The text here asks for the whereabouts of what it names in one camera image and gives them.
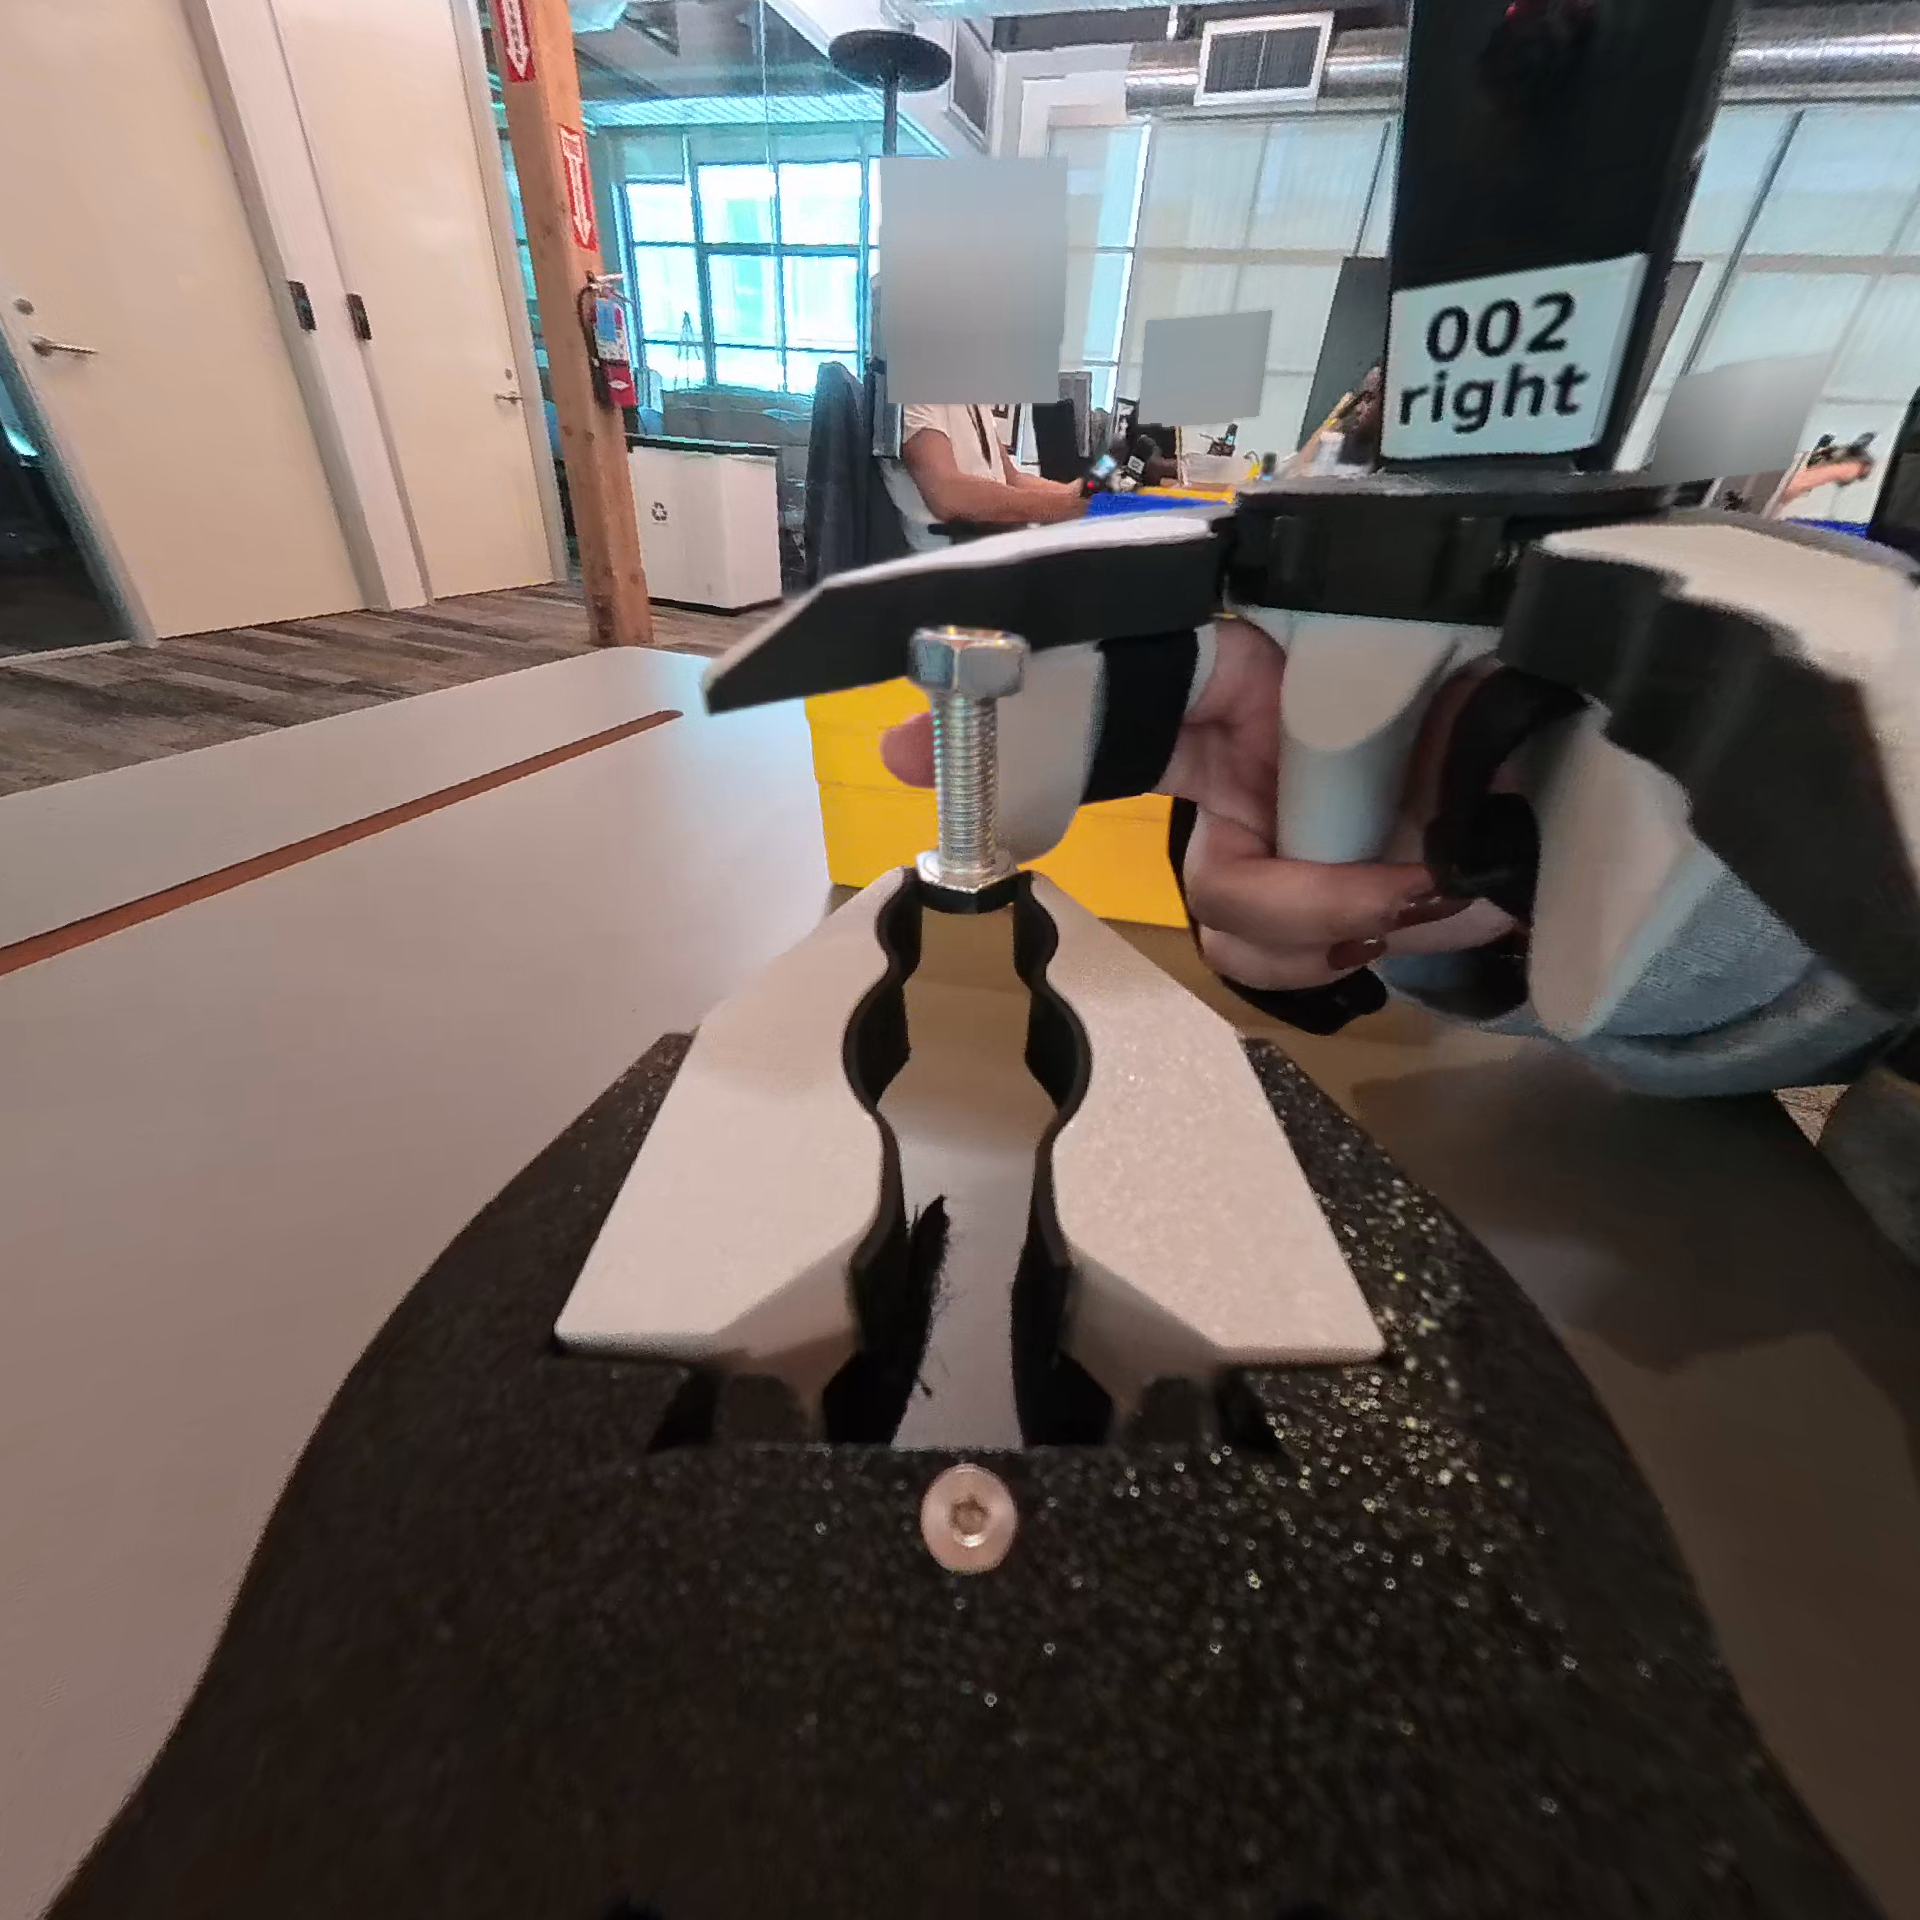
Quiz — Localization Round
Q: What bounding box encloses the black round floor lamp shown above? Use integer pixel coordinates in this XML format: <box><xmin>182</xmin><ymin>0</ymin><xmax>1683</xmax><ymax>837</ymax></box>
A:
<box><xmin>830</xmin><ymin>26</ymin><xmax>956</xmax><ymax>160</ymax></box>

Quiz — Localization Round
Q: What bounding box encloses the white air vent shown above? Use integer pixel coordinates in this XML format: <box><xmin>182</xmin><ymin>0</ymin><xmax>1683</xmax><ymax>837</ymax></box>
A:
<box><xmin>1195</xmin><ymin>12</ymin><xmax>1337</xmax><ymax>108</ymax></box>

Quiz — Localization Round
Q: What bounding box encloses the glass partition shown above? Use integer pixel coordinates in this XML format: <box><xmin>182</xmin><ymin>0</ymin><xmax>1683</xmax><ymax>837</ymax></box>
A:
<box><xmin>0</xmin><ymin>330</ymin><xmax>154</xmax><ymax>661</ymax></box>

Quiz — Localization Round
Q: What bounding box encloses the person's right hand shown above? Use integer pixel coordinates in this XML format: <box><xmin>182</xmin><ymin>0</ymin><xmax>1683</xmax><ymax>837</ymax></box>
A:
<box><xmin>881</xmin><ymin>621</ymin><xmax>1501</xmax><ymax>993</ymax></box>

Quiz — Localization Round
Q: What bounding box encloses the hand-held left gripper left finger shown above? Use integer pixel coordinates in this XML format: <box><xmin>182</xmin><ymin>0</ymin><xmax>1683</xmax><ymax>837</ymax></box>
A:
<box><xmin>553</xmin><ymin>869</ymin><xmax>924</xmax><ymax>1425</ymax></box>

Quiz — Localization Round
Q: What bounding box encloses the yellow plastic bin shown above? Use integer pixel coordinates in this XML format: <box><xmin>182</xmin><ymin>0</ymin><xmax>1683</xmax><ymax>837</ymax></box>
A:
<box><xmin>805</xmin><ymin>683</ymin><xmax>1205</xmax><ymax>931</ymax></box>

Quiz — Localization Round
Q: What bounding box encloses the steel hex nut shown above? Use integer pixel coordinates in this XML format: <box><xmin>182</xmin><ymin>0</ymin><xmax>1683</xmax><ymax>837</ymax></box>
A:
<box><xmin>904</xmin><ymin>628</ymin><xmax>1035</xmax><ymax>705</ymax></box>

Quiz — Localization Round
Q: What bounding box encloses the white door with lever handle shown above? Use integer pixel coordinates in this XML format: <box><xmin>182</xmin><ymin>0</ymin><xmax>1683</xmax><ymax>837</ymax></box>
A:
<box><xmin>0</xmin><ymin>0</ymin><xmax>353</xmax><ymax>643</ymax></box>
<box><xmin>271</xmin><ymin>0</ymin><xmax>564</xmax><ymax>603</ymax></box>

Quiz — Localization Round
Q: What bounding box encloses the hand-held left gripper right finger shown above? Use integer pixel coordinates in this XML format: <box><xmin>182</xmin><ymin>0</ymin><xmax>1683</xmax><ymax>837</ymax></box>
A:
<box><xmin>1016</xmin><ymin>869</ymin><xmax>1387</xmax><ymax>1425</ymax></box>

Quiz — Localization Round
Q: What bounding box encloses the steel hex bolt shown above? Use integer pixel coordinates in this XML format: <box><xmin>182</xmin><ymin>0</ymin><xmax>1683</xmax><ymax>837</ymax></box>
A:
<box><xmin>913</xmin><ymin>692</ymin><xmax>1029</xmax><ymax>919</ymax></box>

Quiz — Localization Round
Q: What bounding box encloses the red fire extinguisher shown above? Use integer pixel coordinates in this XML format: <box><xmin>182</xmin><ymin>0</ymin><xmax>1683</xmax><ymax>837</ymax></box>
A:
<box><xmin>576</xmin><ymin>270</ymin><xmax>642</xmax><ymax>412</ymax></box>

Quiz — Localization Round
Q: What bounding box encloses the person's right forearm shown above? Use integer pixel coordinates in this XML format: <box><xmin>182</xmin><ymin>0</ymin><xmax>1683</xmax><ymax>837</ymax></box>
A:
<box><xmin>1383</xmin><ymin>855</ymin><xmax>1920</xmax><ymax>1100</ymax></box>

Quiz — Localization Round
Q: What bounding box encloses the dark hanging coat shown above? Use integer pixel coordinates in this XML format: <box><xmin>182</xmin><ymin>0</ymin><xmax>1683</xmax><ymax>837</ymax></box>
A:
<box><xmin>800</xmin><ymin>360</ymin><xmax>913</xmax><ymax>592</ymax></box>

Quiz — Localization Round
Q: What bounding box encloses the wooden post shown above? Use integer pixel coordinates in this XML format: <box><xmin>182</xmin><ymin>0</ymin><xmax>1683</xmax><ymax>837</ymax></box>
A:
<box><xmin>484</xmin><ymin>0</ymin><xmax>657</xmax><ymax>650</ymax></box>

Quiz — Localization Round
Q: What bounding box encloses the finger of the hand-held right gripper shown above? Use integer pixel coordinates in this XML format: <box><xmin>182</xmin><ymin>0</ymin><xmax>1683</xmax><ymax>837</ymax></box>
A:
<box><xmin>1495</xmin><ymin>509</ymin><xmax>1920</xmax><ymax>1077</ymax></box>
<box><xmin>701</xmin><ymin>509</ymin><xmax>1239</xmax><ymax>714</ymax></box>

